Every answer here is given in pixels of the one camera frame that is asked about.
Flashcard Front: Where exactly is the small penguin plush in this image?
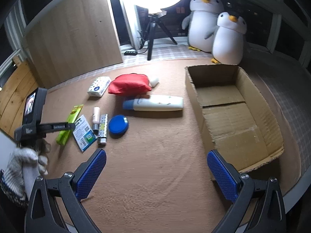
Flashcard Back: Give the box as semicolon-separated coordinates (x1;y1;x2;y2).
204;12;247;65

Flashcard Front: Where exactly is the white lotion bottle blue cap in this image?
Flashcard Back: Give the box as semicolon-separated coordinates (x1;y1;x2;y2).
122;95;183;111

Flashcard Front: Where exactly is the red cloth pouch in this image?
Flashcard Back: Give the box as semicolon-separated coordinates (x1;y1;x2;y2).
108;73;152;96

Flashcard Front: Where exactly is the green tube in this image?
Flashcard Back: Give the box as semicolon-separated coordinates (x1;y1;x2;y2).
56;103;84;146

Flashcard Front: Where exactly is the patterned lighter stick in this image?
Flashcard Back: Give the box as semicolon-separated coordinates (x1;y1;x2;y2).
98;114;108;146

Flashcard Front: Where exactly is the black power strip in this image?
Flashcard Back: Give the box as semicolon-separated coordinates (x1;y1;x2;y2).
124;50;138;56

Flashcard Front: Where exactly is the small white eraser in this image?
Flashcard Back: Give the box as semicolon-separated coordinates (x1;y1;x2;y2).
149;78;159;88

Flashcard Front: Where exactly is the small pink white bottle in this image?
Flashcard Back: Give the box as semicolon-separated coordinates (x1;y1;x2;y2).
92;107;100;134

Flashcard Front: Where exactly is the wooden board panel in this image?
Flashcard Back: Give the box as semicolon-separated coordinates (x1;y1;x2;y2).
25;0;123;88

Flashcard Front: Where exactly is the cardboard box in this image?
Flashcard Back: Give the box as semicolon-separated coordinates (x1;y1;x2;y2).
185;65;285;172

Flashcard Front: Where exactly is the white dotted tissue pack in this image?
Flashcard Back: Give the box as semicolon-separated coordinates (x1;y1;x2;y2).
87;76;111;97

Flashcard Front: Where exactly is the blue round tin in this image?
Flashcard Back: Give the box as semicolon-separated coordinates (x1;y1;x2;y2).
108;115;129;136

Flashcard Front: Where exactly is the left gloved hand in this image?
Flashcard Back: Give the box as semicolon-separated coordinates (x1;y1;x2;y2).
8;139;51;176

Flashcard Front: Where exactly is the pine wood headboard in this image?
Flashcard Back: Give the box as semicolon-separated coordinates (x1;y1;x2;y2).
0;61;39;138

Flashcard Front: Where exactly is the large penguin plush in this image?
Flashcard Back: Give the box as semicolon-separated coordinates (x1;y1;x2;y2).
181;0;225;53

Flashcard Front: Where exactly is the white blue leaflet packet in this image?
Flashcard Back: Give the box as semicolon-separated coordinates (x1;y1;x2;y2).
73;115;96;152

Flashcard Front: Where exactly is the black tripod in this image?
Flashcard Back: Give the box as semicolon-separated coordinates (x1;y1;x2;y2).
139;14;178;61

